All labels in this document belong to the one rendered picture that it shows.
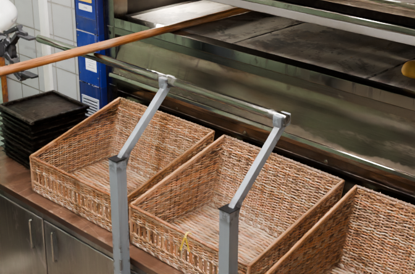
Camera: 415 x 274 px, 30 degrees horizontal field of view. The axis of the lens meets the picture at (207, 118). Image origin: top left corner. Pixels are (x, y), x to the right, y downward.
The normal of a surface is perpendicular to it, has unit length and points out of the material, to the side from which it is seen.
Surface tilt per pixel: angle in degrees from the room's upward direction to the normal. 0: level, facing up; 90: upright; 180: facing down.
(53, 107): 0
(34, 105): 0
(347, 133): 70
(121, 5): 90
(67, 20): 90
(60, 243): 90
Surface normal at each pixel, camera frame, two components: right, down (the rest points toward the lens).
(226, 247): -0.69, 0.26
